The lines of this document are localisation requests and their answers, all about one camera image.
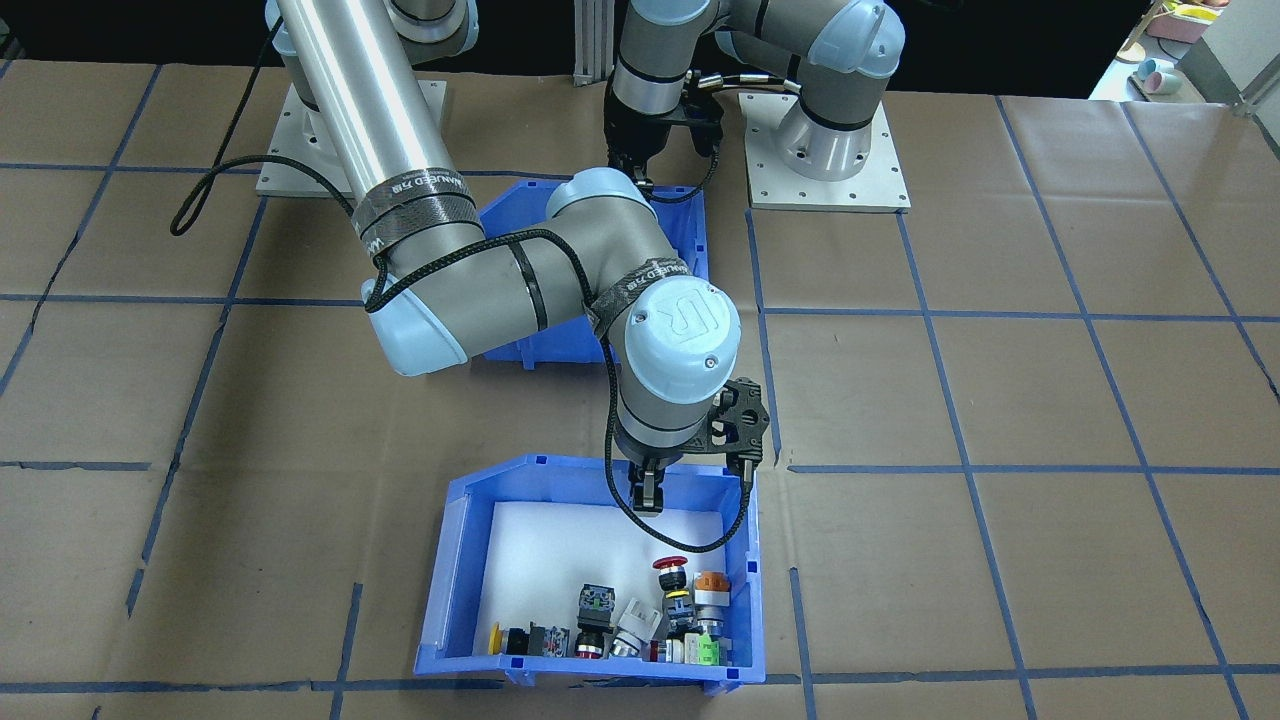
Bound blue plastic battery bin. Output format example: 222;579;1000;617
478;178;711;371

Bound blue plastic button bin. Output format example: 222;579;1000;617
413;453;768;698

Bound red mushroom emergency button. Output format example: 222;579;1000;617
653;555;696;641

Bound orange push button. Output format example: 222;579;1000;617
693;571;731;641

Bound white side table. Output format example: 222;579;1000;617
1088;0;1280;106

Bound aluminium profile bar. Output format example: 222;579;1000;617
1175;40;1280;116

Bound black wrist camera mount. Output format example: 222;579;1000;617
703;377;773;471
678;95;727;161

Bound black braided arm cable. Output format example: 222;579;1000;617
170;20;761;556
645;65;806;206

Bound aluminium frame profile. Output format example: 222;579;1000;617
572;0;618;89

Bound black velcro cable strap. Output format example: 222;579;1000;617
350;165;483;263
585;255;693;336

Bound black switch green terminals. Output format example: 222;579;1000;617
577;584;615;633

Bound white switch module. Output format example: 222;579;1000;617
610;598;661;658

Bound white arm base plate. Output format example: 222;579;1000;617
255;78;448;198
738;92;911;214

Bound black frame cover cloth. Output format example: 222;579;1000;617
0;0;1151;99

